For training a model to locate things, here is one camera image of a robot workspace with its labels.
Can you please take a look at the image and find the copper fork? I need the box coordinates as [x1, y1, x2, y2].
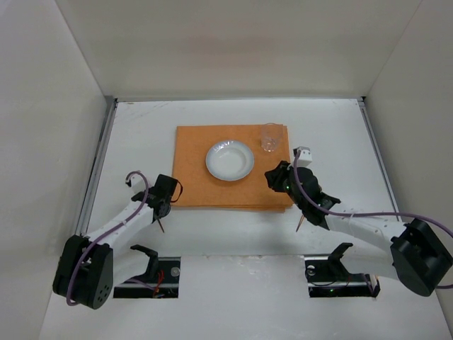
[157, 219, 165, 233]

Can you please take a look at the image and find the copper spoon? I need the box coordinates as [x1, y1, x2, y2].
[296, 215, 305, 233]

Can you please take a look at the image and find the clear plastic cup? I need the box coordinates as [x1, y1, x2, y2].
[261, 123, 283, 152]

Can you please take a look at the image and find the white paper plate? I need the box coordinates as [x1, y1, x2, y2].
[205, 140, 255, 181]

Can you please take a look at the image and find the orange cloth napkin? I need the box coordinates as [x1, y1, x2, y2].
[172, 125, 293, 211]

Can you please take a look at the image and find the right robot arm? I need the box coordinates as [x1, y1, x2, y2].
[265, 161, 452, 297]

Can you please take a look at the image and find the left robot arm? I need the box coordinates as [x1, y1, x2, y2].
[52, 171, 183, 310]

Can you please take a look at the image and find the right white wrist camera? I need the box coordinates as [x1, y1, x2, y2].
[293, 146, 312, 167]

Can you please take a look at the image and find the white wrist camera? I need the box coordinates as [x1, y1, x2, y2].
[125, 178, 135, 188]
[293, 146, 312, 167]

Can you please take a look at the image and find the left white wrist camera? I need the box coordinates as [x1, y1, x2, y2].
[125, 178, 135, 188]

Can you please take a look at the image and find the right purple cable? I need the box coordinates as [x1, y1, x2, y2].
[292, 150, 453, 295]

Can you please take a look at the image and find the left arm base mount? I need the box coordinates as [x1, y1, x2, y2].
[113, 257, 181, 300]

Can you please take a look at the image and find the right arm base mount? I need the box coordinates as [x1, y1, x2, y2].
[304, 256, 381, 298]

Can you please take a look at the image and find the right aluminium table rail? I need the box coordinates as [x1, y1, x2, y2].
[357, 96, 399, 213]

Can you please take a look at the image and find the aluminium table rail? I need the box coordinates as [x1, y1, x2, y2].
[357, 96, 399, 213]
[69, 96, 118, 237]

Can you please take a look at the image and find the left aluminium table rail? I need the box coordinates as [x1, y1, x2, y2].
[69, 96, 118, 237]

